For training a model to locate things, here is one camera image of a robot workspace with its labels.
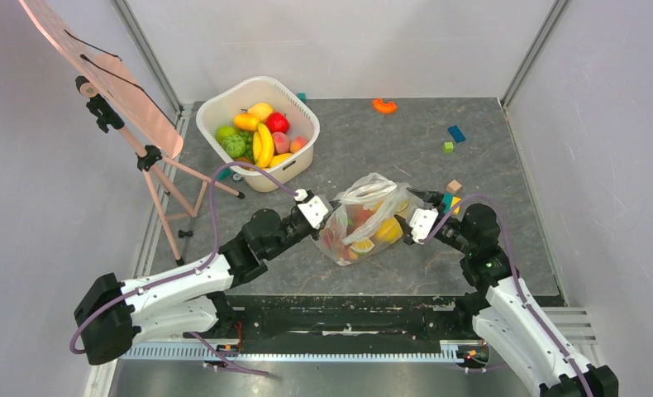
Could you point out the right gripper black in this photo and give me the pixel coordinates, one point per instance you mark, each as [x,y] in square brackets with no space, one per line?
[405,225]

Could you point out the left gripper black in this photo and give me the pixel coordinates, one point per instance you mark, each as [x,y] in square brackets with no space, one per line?
[315,232]

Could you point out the clear plastic bag of fruits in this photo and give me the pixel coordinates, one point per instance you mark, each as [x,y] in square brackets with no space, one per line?
[364,221]

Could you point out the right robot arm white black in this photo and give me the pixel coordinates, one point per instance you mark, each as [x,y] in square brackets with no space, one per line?
[502,310]

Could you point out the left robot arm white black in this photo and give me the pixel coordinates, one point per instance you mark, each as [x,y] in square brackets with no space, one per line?
[114,314]

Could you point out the fake peach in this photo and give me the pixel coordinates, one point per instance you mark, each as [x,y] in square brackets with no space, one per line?
[281,143]

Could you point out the yellow fake banana bunch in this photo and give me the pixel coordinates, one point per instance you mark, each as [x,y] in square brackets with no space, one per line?
[263,149]

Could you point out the green fake custard apple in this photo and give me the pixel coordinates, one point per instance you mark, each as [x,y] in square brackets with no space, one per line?
[235,146]

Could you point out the red fake apple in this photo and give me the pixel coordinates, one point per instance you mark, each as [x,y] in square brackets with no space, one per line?
[277,122]

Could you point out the orange yellow fake mango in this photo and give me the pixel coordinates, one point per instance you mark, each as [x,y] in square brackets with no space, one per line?
[246,122]

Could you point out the yellow teal toy block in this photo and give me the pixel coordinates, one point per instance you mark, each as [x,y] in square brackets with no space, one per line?
[448,201]

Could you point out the wooden toy cube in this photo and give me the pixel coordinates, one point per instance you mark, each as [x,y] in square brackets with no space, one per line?
[453,187]

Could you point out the green toy cube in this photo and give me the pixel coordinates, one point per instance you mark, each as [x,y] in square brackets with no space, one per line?
[448,147]

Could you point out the blue toy brick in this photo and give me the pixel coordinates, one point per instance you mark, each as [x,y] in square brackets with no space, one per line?
[457,134]

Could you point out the teal toy piece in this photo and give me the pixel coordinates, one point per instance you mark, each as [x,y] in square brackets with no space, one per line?
[224,174]

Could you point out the orange curved toy block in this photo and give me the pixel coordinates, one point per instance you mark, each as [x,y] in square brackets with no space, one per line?
[383,107]

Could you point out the pink tripod stand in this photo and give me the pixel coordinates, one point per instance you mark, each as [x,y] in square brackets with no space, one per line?
[148,156]

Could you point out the white plastic basket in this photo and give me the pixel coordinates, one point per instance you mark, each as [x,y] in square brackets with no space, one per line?
[304,125]

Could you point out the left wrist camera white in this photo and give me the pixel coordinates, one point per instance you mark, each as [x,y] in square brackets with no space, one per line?
[315,208]

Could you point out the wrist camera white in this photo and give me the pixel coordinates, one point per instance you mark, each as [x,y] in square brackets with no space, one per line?
[421,223]
[315,208]

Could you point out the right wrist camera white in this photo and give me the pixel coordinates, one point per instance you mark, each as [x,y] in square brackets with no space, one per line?
[421,223]

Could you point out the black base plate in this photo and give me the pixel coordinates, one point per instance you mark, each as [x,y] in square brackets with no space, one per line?
[264,316]

